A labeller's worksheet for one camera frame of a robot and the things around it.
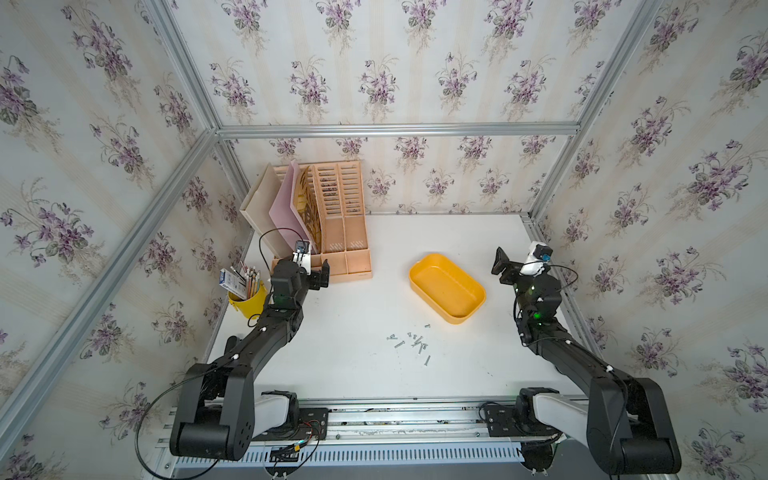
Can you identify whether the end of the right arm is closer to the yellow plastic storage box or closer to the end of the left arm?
the yellow plastic storage box

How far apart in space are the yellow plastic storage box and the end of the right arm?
0.16 metres

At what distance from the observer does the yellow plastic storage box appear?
909 mm

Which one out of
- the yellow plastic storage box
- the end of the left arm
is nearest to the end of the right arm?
the yellow plastic storage box

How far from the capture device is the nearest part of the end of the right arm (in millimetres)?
745
